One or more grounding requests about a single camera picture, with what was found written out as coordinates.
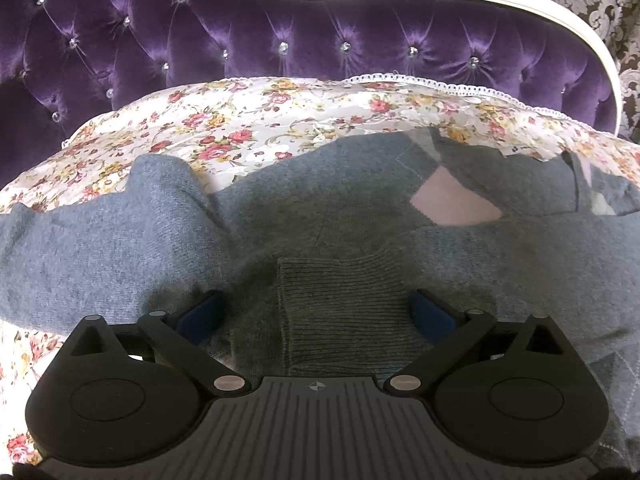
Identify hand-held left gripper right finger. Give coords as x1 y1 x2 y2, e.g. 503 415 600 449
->
382 287 572 399

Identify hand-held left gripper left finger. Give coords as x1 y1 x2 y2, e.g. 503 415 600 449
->
64 289 252 400

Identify grey knit sweater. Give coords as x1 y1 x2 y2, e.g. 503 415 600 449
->
0 127 640 461

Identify floral bed sheet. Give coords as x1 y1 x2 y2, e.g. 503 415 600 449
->
0 74 640 471

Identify purple tufted headboard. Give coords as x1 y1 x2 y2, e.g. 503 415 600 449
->
0 0 637 192

